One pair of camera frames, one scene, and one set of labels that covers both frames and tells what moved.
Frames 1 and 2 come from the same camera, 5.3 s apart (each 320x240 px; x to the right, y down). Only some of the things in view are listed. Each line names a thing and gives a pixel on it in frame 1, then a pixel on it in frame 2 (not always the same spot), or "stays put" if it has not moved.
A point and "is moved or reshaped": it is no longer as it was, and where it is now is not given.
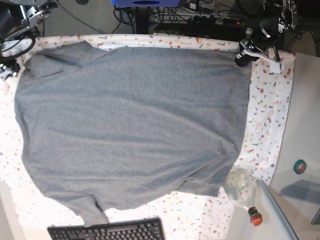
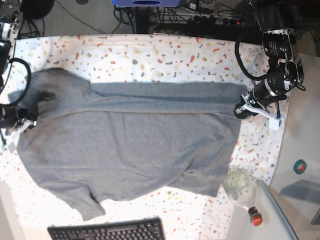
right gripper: [262, 43] → [261, 94]
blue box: [146, 3] stays put
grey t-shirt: [107, 127] is moved or reshaped
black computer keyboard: [149, 229] stays put
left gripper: [11, 65] → [15, 120]
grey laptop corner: [316, 219] stays put
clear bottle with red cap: [240, 184] stays put
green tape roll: [299, 166] stays put
